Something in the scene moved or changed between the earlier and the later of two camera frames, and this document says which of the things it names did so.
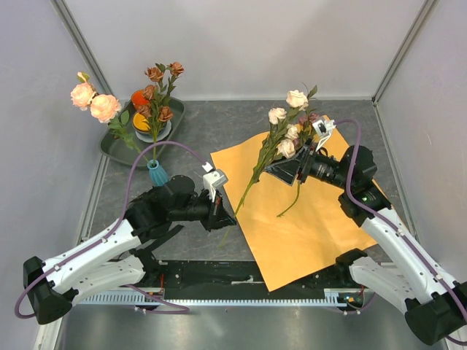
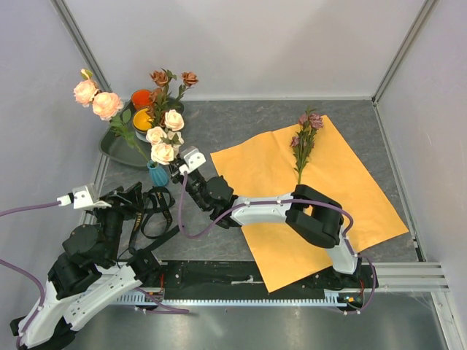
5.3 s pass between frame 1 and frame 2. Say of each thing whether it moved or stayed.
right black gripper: moved
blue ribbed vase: stayed
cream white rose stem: moved
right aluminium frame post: stayed
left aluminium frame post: stayed
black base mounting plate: stayed
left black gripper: moved
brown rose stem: moved
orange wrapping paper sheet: stayed
